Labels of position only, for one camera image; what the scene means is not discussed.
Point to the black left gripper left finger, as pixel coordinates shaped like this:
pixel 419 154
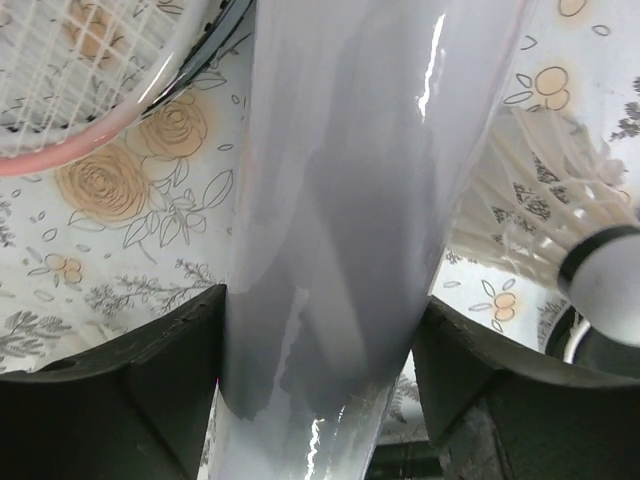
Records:
pixel 136 407

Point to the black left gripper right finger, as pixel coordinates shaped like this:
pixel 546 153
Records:
pixel 494 409

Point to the white feather shuttlecock black band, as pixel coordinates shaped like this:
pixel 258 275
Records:
pixel 544 203

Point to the white shuttlecock tube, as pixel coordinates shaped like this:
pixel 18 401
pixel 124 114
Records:
pixel 365 120

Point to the pink frame badminton racket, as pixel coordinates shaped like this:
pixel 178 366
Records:
pixel 75 74

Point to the black frame badminton racket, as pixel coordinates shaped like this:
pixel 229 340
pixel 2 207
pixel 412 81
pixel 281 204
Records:
pixel 221 19

